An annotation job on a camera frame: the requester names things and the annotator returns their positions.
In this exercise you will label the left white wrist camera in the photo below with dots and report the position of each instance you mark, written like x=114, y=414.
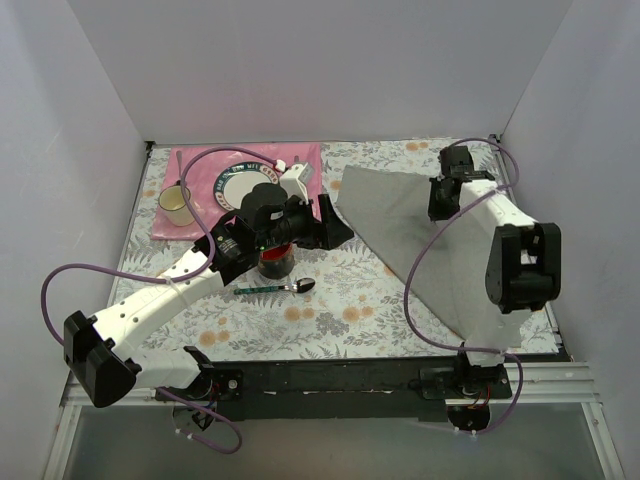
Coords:
x=295, y=181

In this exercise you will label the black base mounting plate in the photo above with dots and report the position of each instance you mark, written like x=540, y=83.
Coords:
x=412, y=387

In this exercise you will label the floral tablecloth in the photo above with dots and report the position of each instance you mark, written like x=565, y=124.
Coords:
x=355, y=309

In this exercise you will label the spoon with green handle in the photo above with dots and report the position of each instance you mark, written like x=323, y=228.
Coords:
x=299, y=286

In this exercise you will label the silver spoon on placemat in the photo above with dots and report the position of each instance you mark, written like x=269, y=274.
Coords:
x=179, y=160

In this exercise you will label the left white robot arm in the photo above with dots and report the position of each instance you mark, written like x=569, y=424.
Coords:
x=104, y=350

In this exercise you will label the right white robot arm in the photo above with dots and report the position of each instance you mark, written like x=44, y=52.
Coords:
x=491, y=267

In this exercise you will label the grey cloth napkin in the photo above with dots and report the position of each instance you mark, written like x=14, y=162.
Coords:
x=388, y=210

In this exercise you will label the cream enamel mug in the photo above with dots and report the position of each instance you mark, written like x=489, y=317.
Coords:
x=174, y=206

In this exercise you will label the white plate patterned rim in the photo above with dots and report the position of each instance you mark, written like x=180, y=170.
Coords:
x=236, y=181

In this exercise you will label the pink placemat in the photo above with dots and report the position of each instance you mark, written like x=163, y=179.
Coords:
x=202, y=176

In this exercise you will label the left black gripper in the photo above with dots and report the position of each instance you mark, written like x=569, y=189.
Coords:
x=323, y=223

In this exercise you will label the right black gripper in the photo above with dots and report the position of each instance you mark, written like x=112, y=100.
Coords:
x=439, y=201

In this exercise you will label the dark jar red lid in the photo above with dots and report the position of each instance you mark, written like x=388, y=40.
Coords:
x=277, y=263

